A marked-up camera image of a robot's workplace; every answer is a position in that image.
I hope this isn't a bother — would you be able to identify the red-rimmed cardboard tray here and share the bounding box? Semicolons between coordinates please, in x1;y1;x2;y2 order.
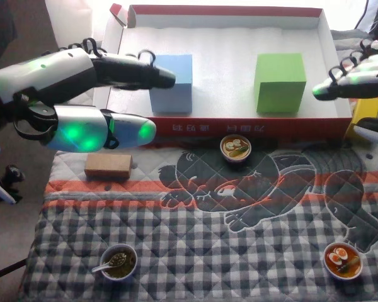
93;3;354;147

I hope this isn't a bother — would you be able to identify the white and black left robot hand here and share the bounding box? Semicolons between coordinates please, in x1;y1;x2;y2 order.
311;37;378;146

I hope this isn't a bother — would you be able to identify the blue cube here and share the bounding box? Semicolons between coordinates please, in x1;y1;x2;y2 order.
149;53;193;115

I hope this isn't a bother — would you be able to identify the grey checked quilt with bear print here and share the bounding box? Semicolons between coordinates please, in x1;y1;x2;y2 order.
18;30;378;302

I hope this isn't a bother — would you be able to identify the wooden block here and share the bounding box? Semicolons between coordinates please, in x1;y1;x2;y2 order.
84;153;134;182

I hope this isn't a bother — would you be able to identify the green cube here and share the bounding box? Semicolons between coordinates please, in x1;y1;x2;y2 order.
254;52;305;115

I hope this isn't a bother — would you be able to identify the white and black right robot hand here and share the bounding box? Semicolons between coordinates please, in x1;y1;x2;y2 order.
0;37;176;155

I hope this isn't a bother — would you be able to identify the yellow block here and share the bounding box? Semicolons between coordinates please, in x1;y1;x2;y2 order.
345;98;378;142

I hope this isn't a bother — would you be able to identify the white and black stand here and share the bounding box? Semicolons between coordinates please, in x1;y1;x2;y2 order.
0;156;26;206

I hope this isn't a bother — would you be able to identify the toy bowl of green soup with spoon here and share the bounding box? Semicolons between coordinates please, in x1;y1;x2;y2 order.
91;243;139;281

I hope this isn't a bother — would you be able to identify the black cable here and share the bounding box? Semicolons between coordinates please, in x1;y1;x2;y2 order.
0;259;28;286

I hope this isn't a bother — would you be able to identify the toy bowl of red soup with egg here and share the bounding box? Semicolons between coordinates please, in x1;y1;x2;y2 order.
323;241;364;280

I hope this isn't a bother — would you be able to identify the toy bowl of yellow soup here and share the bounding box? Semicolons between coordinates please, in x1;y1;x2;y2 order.
219;134;252;164

